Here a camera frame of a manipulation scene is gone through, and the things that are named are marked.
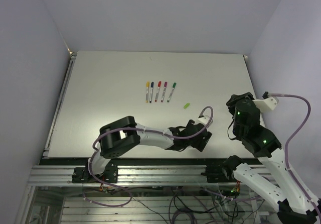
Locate purple-end white pen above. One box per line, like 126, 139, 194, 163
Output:
160, 87, 167, 102

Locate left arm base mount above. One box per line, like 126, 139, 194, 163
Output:
71, 162, 118, 184

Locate red-end white pen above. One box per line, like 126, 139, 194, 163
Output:
154, 86, 161, 102

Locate yellow-end white pen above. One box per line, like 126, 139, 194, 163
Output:
145, 87, 149, 103

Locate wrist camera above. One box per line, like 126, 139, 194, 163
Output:
253, 91, 279, 113
197, 116, 213, 125

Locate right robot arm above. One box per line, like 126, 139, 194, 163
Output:
221, 92, 320, 223

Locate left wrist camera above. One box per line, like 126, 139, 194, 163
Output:
197, 116, 213, 125

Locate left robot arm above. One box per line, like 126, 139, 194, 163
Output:
84, 115, 213, 182

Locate blue-end white pen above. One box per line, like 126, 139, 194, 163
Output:
149, 86, 153, 103

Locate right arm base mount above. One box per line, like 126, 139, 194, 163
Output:
201, 155, 245, 183

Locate aluminium frame rail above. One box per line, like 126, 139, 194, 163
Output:
27, 165, 235, 187

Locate loose cables under table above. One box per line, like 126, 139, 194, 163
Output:
82, 182, 274, 224

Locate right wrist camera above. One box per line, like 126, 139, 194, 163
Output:
253, 91, 279, 113

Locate green-end white pen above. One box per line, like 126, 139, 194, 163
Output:
167, 86, 175, 103

